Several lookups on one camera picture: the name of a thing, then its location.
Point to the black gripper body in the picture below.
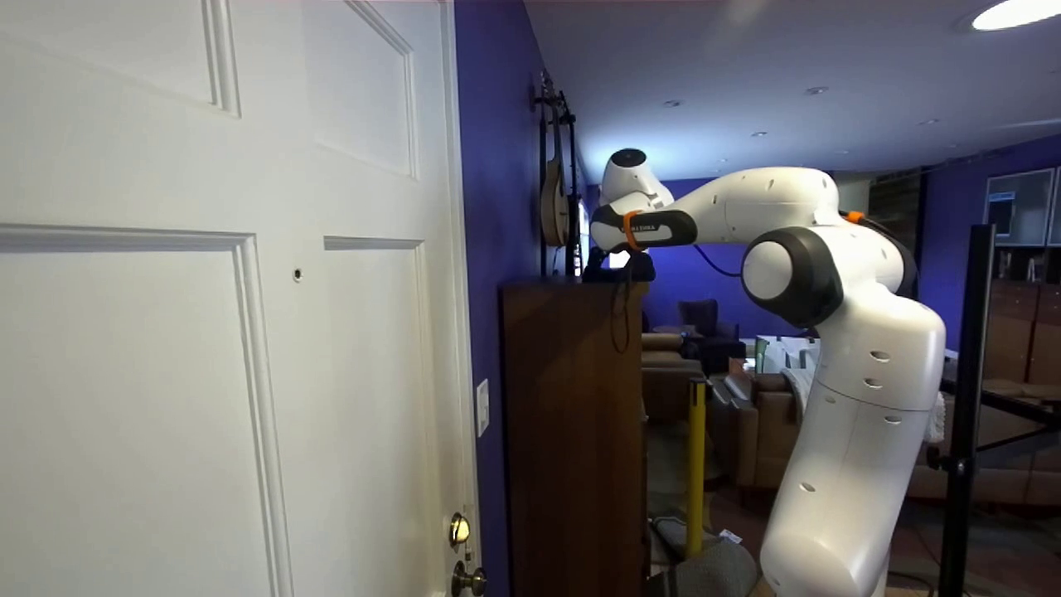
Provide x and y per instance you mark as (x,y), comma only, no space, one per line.
(618,257)

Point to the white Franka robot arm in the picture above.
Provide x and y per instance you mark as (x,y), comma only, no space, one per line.
(863,386)

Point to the small nail in door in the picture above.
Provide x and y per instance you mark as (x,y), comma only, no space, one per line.
(296,273)

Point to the dark round door knob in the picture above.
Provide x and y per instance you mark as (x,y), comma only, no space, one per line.
(467,578)

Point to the white panelled door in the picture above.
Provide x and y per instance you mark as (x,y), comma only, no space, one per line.
(167,386)

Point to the brown wooden bookshelf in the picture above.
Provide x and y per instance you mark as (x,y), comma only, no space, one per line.
(569,441)

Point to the yellow pole stand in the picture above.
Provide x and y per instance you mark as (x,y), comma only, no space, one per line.
(699,465)

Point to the brown cardboard boxes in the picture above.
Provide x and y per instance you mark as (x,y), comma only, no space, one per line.
(763,435)

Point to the black vertical stand pole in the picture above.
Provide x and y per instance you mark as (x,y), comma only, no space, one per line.
(962,417)

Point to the glass fronted cabinet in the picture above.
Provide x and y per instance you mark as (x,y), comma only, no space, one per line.
(1024,203)

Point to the round ceiling light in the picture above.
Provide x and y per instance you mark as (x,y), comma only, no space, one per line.
(1015,13)

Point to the black metal wall ornament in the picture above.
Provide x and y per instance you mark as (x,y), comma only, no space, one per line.
(552,185)

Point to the black camera on pole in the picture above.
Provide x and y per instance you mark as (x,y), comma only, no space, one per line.
(712,351)

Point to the white light switch plate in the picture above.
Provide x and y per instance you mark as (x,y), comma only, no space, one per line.
(482,406)

